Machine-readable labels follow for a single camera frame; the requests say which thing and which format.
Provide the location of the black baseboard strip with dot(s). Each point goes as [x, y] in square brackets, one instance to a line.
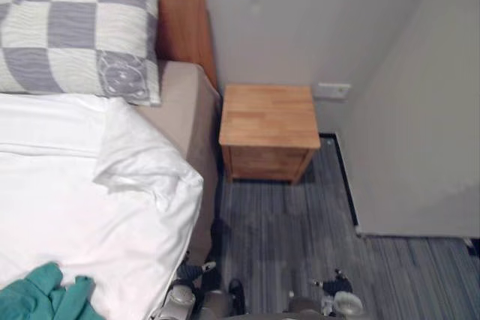
[347, 189]

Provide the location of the robot silver body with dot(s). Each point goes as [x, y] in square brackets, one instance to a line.
[221, 307]

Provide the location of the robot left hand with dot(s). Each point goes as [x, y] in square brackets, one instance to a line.
[192, 270]

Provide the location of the white duvet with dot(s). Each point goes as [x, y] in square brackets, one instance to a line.
[75, 185]

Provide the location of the black object at wall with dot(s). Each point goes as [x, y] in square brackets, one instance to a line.
[473, 246]

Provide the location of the green cloth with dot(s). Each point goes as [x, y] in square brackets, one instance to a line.
[33, 293]

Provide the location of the grey white checkered pillow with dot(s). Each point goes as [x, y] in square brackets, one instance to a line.
[75, 39]

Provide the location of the wooden headboard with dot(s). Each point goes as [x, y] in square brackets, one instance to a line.
[183, 24]

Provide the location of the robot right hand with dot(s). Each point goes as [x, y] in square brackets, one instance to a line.
[334, 283]

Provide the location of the wooden nightstand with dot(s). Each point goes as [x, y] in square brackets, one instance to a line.
[268, 117]

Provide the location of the white wall socket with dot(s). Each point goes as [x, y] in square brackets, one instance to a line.
[333, 91]

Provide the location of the beige sheeted mattress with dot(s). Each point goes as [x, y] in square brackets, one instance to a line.
[187, 117]

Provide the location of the robot dark foot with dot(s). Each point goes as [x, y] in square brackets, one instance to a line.
[236, 292]

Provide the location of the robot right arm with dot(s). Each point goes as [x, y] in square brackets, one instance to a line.
[347, 303]

